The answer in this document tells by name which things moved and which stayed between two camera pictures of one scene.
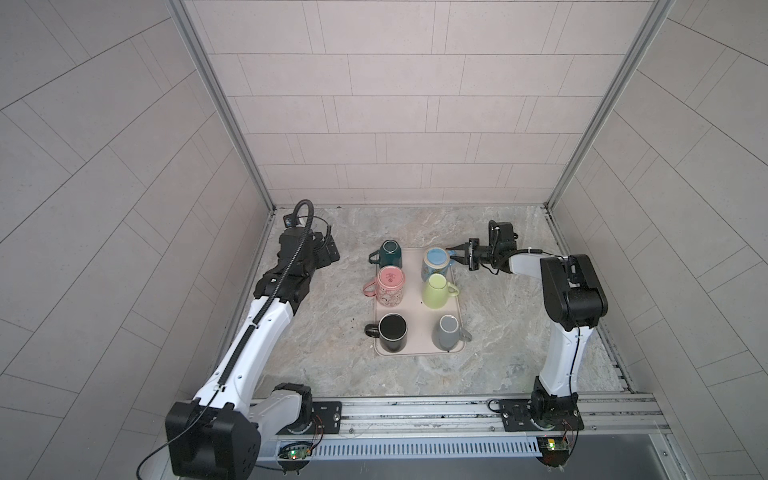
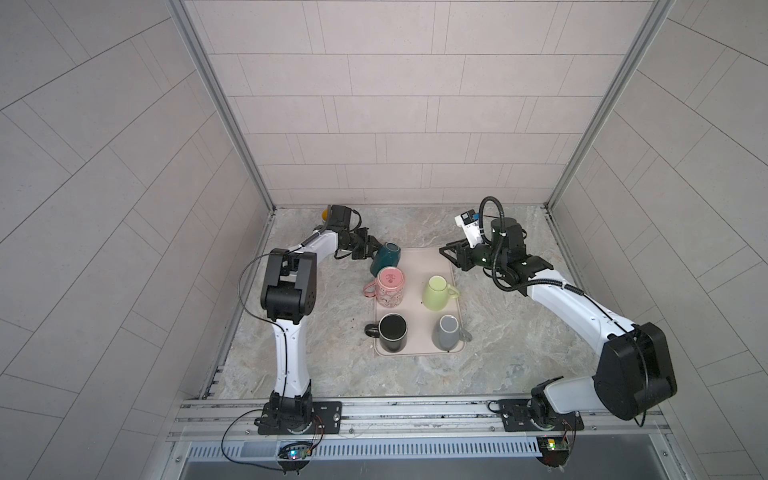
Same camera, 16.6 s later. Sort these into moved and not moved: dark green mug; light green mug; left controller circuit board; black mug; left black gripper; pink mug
Moved: dark green mug; left black gripper
Not moved: light green mug; black mug; left controller circuit board; pink mug
